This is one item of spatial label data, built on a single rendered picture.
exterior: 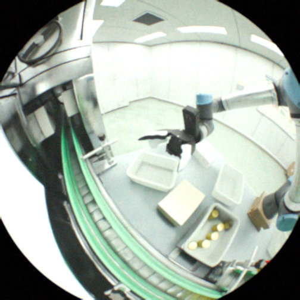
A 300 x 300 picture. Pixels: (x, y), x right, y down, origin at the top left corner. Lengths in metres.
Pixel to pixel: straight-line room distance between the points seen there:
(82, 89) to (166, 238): 0.73
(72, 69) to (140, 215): 0.70
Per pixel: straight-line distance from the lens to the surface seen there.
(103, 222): 0.35
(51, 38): 0.60
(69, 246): 0.40
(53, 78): 0.54
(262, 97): 0.48
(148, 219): 0.45
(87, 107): 0.54
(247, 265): 0.38
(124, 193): 0.49
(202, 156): 0.62
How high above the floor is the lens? 1.19
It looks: 43 degrees down
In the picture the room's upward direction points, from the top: straight up
